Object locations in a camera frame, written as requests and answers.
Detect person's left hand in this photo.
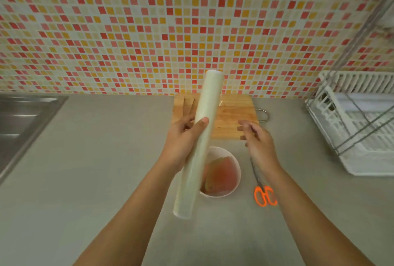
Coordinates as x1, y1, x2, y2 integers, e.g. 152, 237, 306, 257
163, 113, 210, 172

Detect person's right hand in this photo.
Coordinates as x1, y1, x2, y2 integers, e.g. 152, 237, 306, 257
237, 120, 281, 172

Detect white cling film roll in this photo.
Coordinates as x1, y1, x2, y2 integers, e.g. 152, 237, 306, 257
173, 69, 223, 220

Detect person's left forearm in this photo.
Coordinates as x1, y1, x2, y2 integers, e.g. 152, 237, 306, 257
73, 155, 183, 266

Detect person's right forearm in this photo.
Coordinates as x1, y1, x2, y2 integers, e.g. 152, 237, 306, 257
260, 164, 375, 266

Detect wooden cutting board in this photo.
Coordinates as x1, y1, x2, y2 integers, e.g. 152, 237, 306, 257
171, 94, 260, 140

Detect white bowl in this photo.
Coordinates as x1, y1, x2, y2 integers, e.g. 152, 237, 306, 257
198, 147, 241, 198

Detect watermelon slices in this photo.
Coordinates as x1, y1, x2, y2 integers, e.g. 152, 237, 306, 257
201, 157, 240, 196

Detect white dish rack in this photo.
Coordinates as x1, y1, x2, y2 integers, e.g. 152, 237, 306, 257
306, 70, 394, 176

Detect stainless steel sink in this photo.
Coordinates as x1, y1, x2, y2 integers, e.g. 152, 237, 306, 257
0, 94, 69, 184

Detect orange handled scissors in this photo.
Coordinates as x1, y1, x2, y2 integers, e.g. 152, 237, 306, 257
250, 158, 278, 207

